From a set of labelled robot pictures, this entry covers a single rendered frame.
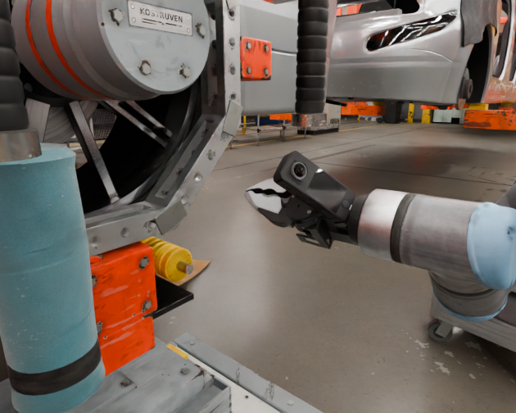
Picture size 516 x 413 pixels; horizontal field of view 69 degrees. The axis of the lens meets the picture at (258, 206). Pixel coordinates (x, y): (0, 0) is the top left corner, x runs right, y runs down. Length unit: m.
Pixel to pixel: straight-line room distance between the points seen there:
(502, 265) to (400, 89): 2.45
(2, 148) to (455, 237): 0.41
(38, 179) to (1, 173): 0.03
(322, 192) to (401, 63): 2.36
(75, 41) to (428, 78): 2.63
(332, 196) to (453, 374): 0.92
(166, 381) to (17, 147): 0.68
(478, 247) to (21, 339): 0.45
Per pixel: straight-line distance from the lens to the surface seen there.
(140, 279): 0.59
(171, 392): 0.84
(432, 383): 1.28
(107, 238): 0.55
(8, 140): 0.25
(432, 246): 0.46
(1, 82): 0.25
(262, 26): 0.98
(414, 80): 2.85
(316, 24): 0.47
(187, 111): 0.72
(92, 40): 0.39
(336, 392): 1.18
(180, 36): 0.42
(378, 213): 0.48
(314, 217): 0.52
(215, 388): 0.95
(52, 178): 0.37
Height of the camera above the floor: 0.78
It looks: 16 degrees down
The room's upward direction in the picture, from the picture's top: straight up
